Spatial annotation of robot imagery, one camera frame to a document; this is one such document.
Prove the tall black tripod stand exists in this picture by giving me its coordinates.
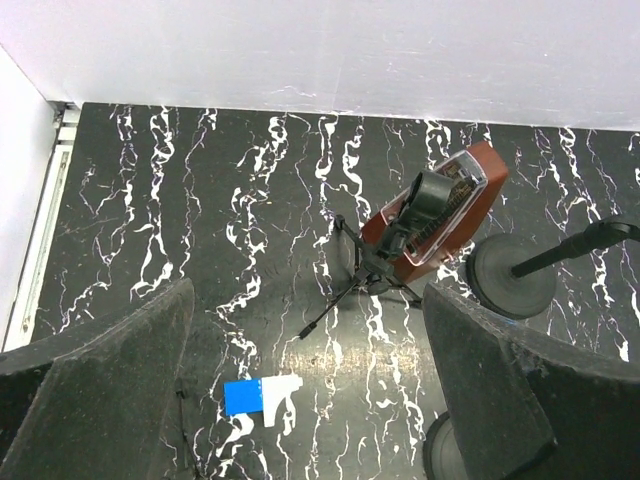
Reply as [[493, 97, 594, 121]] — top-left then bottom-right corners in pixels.
[[297, 169, 456, 342]]

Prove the white and blue block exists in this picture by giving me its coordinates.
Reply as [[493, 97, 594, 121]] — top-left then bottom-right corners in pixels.
[[223, 374, 304, 428]]

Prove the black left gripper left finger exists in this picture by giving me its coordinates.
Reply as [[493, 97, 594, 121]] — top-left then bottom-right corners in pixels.
[[1, 279, 194, 479]]

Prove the brown wooden metronome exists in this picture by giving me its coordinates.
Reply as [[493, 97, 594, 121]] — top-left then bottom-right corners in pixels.
[[393, 141, 508, 283]]

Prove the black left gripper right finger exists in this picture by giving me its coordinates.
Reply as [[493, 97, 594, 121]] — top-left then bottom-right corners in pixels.
[[422, 284, 639, 479]]

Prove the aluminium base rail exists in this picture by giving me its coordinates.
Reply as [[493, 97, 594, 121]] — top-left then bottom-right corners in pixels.
[[1, 102, 81, 352]]

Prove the small black tripod stand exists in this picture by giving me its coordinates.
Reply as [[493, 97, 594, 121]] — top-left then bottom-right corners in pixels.
[[174, 378, 202, 479]]

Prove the round base microphone stand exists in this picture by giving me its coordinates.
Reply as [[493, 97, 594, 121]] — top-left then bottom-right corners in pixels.
[[465, 214, 639, 320]]

